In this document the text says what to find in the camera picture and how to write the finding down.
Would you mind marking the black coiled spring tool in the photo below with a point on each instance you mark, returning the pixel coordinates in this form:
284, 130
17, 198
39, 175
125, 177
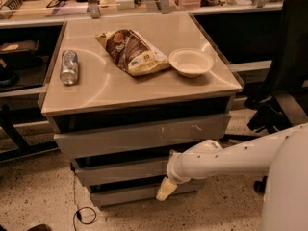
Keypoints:
11, 5

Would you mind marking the grey drawer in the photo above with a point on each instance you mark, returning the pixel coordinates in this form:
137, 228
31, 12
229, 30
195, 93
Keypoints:
123, 166
141, 136
125, 191

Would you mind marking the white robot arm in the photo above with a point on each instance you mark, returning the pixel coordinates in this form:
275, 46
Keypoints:
282, 157

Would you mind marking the white paper bowl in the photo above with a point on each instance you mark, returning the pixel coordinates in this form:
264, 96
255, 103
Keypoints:
190, 62

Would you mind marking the grey drawer cabinet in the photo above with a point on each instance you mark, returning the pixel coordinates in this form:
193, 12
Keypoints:
106, 97

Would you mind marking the long workbench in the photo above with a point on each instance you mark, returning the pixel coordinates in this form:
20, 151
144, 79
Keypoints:
53, 11

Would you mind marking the brown shoe tip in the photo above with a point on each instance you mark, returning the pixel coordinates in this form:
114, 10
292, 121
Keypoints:
40, 227

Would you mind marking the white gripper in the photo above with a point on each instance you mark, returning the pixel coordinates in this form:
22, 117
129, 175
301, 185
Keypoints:
173, 169

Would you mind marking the brown chip bag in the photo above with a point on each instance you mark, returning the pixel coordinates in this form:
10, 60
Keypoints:
132, 53

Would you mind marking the silver soda can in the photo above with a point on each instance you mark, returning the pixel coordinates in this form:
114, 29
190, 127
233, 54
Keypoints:
69, 67

